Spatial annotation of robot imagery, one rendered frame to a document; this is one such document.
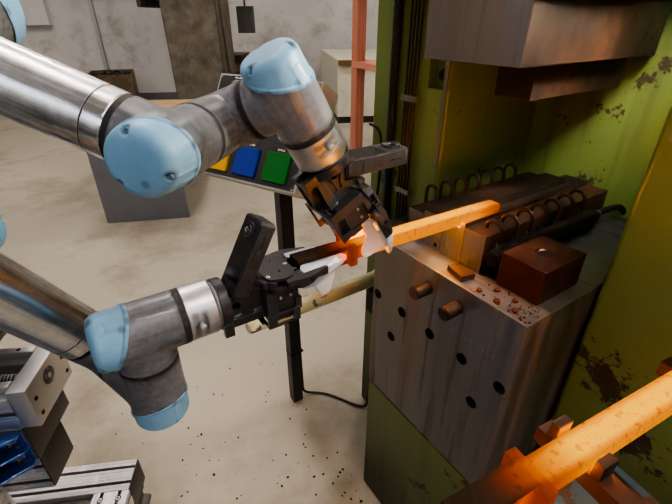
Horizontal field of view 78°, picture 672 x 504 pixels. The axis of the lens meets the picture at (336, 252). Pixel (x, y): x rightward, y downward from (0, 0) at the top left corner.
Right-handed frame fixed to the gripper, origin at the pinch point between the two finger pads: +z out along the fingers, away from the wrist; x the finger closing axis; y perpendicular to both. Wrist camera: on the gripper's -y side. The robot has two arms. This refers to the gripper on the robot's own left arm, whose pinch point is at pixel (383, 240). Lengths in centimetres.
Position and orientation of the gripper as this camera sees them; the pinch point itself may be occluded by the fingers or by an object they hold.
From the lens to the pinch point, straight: 71.0
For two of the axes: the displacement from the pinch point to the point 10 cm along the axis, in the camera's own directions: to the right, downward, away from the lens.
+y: -7.3, 6.7, -1.8
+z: 4.1, 6.2, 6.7
